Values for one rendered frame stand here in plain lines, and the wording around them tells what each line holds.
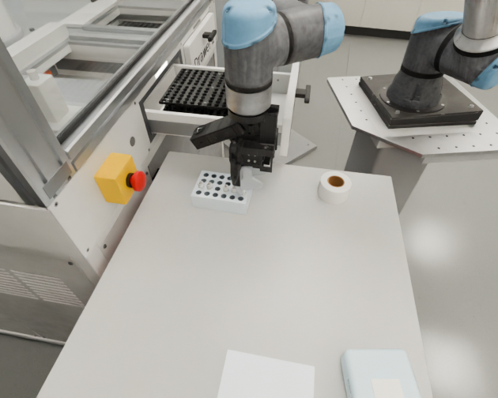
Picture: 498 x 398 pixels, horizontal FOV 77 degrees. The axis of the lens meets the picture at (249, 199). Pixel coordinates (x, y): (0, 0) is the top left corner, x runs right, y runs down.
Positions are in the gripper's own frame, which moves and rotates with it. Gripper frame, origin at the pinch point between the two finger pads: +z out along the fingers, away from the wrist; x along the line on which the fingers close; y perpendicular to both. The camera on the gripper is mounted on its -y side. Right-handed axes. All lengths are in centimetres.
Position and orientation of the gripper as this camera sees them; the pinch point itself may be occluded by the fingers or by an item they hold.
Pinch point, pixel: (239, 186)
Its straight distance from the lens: 68.2
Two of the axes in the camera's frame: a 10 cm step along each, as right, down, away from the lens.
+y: 9.8, 1.5, -1.3
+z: 0.0, 6.7, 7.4
